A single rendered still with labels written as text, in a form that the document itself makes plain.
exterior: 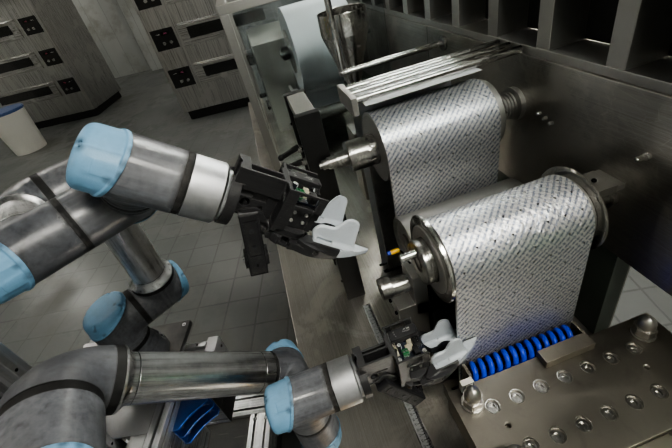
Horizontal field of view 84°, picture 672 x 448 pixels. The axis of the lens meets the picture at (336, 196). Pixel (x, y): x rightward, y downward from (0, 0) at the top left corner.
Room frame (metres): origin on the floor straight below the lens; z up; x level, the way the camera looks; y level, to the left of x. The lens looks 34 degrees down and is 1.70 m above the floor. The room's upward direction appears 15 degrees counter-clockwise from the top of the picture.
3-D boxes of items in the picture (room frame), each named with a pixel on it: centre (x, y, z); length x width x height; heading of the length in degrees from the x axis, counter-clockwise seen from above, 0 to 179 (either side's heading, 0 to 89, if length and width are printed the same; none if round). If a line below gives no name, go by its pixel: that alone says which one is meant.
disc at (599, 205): (0.45, -0.38, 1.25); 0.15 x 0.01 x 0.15; 7
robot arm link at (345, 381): (0.34, 0.06, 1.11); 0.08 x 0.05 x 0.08; 7
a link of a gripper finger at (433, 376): (0.33, -0.08, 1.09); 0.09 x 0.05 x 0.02; 96
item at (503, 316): (0.37, -0.26, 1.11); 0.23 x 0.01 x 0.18; 97
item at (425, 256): (0.42, -0.11, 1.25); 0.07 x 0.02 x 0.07; 7
